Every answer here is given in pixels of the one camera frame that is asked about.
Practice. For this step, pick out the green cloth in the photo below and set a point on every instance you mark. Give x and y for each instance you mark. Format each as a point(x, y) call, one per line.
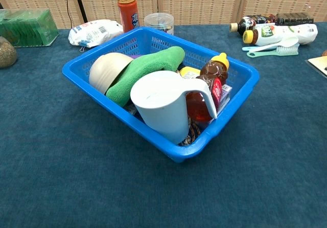
point(143, 69)

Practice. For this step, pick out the blue plastic basket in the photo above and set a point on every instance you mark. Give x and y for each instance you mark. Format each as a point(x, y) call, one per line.
point(194, 151)

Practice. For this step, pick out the braided twine bundle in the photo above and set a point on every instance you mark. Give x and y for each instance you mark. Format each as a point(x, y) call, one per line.
point(192, 133)

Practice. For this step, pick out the yellow lidded box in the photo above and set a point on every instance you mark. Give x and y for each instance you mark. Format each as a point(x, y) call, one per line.
point(189, 72)

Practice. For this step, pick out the honey bear bottle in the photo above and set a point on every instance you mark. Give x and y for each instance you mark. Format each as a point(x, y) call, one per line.
point(212, 72)

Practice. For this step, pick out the small white purple box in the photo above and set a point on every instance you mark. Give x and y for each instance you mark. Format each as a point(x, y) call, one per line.
point(226, 93)

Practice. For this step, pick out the beige bowl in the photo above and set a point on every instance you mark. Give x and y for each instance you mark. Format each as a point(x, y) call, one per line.
point(107, 69)

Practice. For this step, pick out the clear jar of clips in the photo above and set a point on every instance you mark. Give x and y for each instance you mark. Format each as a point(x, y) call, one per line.
point(159, 22)

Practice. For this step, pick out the red drink can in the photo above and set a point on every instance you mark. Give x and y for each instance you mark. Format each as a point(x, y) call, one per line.
point(127, 13)

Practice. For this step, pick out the blue binder clip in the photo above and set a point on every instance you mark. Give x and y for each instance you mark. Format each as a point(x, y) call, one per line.
point(81, 49)

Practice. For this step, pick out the white printed bag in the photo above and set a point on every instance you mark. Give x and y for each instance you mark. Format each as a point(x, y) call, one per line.
point(94, 32)

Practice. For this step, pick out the bamboo folding screen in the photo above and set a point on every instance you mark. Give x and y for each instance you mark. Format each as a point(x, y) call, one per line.
point(199, 0)

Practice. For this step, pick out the dark sauce bottle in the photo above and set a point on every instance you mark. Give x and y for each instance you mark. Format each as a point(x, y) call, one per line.
point(255, 21)

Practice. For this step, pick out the green scrub brush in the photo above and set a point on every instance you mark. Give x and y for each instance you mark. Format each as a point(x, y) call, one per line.
point(286, 51)

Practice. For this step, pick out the black tripod stand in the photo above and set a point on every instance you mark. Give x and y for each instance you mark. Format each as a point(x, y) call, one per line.
point(77, 0)

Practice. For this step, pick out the white bottle with yellow cap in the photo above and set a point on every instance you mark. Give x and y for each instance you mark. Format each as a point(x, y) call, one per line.
point(281, 33)

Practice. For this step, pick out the clear box of green packets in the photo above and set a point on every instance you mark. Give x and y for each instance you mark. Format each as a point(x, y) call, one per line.
point(28, 28)

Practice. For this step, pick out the razor in yellow package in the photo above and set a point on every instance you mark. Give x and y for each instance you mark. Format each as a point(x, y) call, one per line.
point(318, 64)

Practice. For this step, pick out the glass jar with black lid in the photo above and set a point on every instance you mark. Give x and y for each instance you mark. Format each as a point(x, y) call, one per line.
point(6, 54)

